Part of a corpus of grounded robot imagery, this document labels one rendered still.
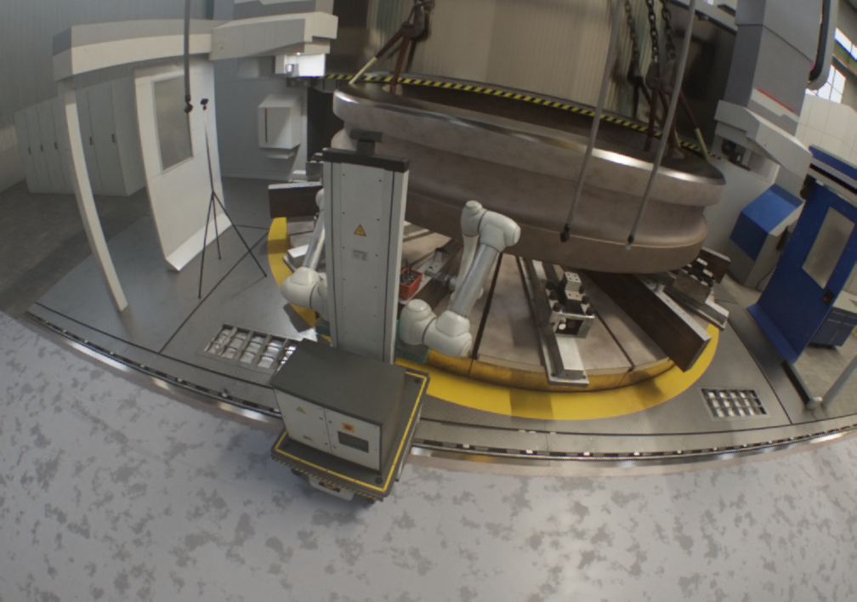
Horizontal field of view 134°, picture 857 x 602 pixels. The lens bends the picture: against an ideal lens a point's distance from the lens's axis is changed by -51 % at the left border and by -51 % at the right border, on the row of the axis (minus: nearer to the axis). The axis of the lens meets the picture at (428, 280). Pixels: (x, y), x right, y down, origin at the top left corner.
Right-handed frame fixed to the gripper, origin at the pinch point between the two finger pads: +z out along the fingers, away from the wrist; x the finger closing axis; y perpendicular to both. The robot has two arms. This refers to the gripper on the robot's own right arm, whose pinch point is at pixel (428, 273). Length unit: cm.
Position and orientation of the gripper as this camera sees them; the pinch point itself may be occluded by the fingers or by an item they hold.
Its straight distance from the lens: 239.4
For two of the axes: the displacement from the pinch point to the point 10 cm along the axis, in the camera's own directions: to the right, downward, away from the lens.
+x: -4.5, 4.6, -7.7
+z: -8.9, -3.3, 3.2
